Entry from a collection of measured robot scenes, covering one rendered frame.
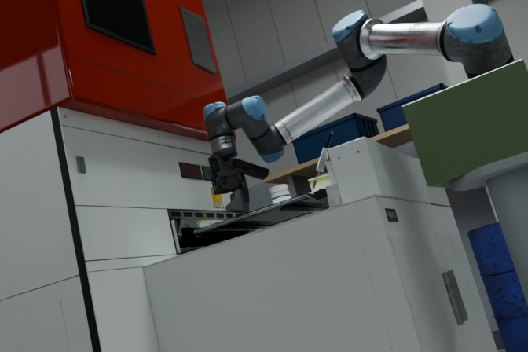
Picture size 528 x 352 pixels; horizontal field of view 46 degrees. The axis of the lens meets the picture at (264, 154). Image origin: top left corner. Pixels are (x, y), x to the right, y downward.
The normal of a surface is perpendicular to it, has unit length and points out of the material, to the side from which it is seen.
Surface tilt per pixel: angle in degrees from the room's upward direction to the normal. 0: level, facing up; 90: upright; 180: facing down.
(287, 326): 90
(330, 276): 90
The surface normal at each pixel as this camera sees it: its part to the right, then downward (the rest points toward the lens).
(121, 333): 0.87, -0.32
